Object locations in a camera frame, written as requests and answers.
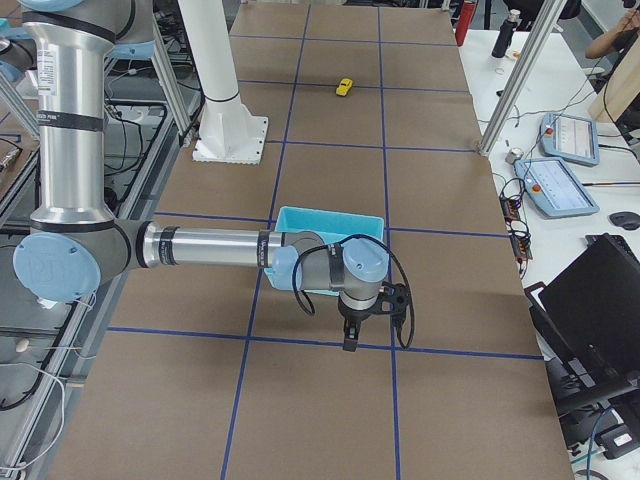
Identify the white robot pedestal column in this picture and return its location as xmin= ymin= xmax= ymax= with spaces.
xmin=178 ymin=0 xmax=269 ymax=164

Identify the black water bottle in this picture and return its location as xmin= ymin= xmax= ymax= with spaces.
xmin=491 ymin=9 xmax=520 ymax=58

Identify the yellow beetle toy car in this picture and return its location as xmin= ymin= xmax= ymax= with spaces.
xmin=335 ymin=77 xmax=354 ymax=97

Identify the aluminium side frame rack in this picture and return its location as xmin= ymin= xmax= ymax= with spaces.
xmin=1 ymin=67 xmax=189 ymax=479

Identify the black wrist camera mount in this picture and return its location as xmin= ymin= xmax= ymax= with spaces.
xmin=376 ymin=282 xmax=409 ymax=328

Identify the light blue plastic bin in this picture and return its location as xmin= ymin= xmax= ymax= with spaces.
xmin=265 ymin=206 xmax=384 ymax=291

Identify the aluminium frame post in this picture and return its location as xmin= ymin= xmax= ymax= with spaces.
xmin=477 ymin=0 xmax=566 ymax=157

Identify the small metal cylinder weight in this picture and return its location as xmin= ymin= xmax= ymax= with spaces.
xmin=505 ymin=147 xmax=524 ymax=165

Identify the far blue teach pendant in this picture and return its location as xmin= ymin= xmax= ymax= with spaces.
xmin=540 ymin=113 xmax=600 ymax=167

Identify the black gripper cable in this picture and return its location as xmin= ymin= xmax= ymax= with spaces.
xmin=292 ymin=233 xmax=417 ymax=350

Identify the black laptop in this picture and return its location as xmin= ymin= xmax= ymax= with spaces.
xmin=525 ymin=234 xmax=639 ymax=398

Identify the black computer mouse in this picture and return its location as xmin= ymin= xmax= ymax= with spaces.
xmin=608 ymin=211 xmax=640 ymax=231

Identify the orange circuit board strip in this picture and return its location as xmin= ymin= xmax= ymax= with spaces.
xmin=500 ymin=196 xmax=533 ymax=263

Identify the near blue teach pendant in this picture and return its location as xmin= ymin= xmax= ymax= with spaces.
xmin=513 ymin=157 xmax=599 ymax=218

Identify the blue teach pendant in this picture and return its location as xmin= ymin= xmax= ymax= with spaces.
xmin=513 ymin=157 xmax=599 ymax=218
xmin=540 ymin=113 xmax=600 ymax=167

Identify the seated person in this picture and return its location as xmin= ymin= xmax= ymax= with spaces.
xmin=585 ymin=9 xmax=639 ymax=59

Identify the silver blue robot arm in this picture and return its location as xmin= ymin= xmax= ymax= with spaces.
xmin=13 ymin=1 xmax=392 ymax=351

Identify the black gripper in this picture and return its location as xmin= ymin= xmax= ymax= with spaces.
xmin=338 ymin=297 xmax=375 ymax=352

